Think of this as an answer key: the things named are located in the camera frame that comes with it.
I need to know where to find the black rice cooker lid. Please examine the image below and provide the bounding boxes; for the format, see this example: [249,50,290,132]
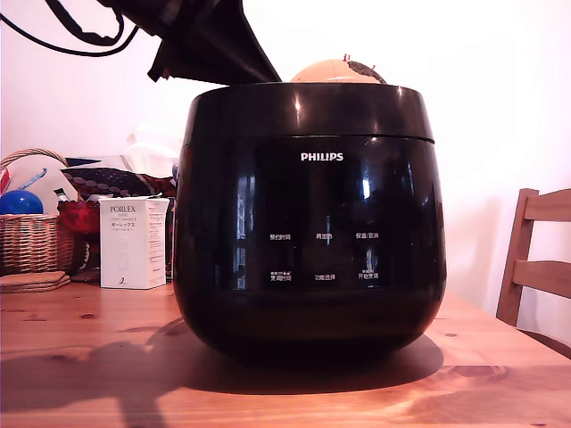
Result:
[180,81,436,146]

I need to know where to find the black Philips rice cooker body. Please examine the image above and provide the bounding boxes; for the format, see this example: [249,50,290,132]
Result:
[172,133,449,367]

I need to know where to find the white plastic item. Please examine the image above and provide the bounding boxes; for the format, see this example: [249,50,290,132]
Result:
[126,123,183,171]

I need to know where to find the brown globe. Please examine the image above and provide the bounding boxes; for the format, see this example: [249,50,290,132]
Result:
[288,52,390,86]

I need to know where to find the dark dotted patterned cloth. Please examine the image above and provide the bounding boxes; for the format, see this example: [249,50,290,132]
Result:
[60,166,178,201]

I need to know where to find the white Porlex box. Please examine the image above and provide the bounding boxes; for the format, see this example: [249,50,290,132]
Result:
[97,193,172,290]

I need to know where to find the blue striped ribbon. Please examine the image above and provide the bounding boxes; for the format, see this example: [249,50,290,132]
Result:
[19,167,48,189]

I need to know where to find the blue ball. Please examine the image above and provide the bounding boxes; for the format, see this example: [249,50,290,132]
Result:
[0,190,46,217]

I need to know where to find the wicker basket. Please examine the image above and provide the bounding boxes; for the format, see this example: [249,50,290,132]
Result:
[0,147,76,276]

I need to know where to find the stack of cork coasters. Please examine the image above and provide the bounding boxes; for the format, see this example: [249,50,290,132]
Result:
[0,271,72,294]

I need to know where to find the wooden ladder-back chair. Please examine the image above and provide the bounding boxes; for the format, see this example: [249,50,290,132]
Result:
[495,187,571,358]

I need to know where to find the thick black cable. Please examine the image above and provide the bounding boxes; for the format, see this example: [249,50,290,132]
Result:
[44,0,136,46]

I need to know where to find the thin black cable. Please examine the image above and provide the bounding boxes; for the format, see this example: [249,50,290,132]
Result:
[0,12,137,58]

